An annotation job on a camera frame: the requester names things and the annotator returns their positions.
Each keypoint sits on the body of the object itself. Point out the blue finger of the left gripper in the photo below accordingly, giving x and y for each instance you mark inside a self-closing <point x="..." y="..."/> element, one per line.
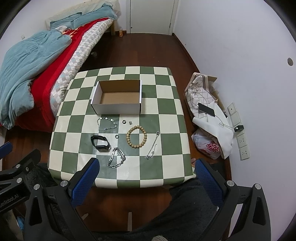
<point x="5" y="149"/>

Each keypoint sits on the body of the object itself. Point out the black fitness band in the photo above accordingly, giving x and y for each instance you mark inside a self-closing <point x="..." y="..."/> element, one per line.
<point x="100" y="143"/>

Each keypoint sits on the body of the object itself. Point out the teal blue blanket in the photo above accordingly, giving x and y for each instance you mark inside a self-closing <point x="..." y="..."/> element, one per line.
<point x="25" y="60"/>

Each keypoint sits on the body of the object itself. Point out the white door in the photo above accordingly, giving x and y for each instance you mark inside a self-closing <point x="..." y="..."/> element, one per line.
<point x="151" y="17"/>

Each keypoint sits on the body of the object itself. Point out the white cardboard box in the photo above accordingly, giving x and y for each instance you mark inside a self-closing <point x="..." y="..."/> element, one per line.
<point x="122" y="96"/>

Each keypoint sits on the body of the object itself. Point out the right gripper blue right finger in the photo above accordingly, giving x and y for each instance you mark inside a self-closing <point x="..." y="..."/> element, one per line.
<point x="212" y="182"/>

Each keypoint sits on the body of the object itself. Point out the white red plastic bag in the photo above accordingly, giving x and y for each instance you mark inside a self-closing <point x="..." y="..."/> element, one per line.
<point x="206" y="143"/>

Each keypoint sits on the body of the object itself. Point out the green white checkered tablecloth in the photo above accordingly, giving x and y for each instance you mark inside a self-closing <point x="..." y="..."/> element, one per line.
<point x="153" y="151"/>

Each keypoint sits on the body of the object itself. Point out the black smartphone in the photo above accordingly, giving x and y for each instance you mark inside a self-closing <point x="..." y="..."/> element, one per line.
<point x="205" y="109"/>

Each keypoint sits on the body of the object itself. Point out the white wall socket strip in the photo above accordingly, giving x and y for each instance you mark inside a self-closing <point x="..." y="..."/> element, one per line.
<point x="240" y="136"/>

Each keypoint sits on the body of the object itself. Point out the small bottle on floor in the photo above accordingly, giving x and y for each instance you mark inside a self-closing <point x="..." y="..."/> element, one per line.
<point x="120" y="32"/>

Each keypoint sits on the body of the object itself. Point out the bed with red sheet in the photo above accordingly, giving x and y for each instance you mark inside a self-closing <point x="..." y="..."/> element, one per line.
<point x="49" y="87"/>

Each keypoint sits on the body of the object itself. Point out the black charger plug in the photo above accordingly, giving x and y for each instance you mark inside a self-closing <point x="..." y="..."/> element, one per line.
<point x="238" y="128"/>

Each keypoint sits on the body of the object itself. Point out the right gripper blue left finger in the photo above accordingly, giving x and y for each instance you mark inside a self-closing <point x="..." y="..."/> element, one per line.
<point x="82" y="181"/>

